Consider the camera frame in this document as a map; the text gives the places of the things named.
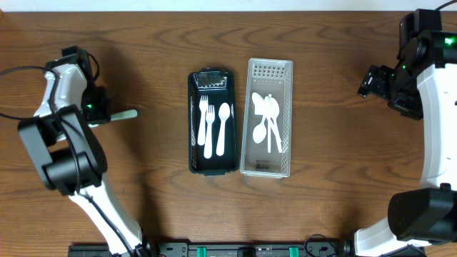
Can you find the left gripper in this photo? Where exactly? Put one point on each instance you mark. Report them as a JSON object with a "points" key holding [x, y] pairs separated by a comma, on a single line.
{"points": [[101, 107]]}

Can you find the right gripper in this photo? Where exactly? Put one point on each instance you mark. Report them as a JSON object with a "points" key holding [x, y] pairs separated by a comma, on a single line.
{"points": [[378, 83]]}

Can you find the mint green plastic fork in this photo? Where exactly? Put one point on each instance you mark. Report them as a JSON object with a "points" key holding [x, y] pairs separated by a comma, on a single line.
{"points": [[129, 114]]}

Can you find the white fork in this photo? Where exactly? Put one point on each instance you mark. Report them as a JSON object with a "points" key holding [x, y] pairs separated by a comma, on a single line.
{"points": [[210, 117], [203, 106]]}

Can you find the black perforated plastic basket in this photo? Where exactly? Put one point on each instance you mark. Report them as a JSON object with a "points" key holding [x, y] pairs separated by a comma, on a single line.
{"points": [[218, 85]]}

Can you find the white spoon horizontal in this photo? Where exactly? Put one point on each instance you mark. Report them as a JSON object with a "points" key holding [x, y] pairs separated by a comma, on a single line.
{"points": [[274, 115]]}

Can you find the white spoon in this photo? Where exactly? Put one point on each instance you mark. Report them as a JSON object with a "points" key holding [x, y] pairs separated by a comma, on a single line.
{"points": [[224, 113], [268, 107]]}

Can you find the clear perforated plastic basket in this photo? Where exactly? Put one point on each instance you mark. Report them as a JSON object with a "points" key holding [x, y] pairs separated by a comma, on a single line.
{"points": [[275, 77]]}

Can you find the white spoon vertical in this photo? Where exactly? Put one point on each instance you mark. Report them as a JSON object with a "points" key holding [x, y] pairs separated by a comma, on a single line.
{"points": [[270, 123]]}

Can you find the white spoon angled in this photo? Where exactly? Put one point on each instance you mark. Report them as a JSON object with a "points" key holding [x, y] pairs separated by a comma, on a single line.
{"points": [[260, 131]]}

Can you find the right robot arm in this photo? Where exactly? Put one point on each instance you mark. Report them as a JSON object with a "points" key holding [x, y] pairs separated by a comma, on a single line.
{"points": [[422, 86]]}

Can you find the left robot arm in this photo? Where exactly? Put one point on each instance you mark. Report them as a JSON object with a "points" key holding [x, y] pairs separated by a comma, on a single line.
{"points": [[68, 156]]}

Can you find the white label sticker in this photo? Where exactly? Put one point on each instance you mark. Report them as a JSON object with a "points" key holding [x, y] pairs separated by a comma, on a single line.
{"points": [[259, 108]]}

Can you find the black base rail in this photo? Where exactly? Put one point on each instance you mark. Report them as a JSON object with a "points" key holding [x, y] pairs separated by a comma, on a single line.
{"points": [[312, 247]]}

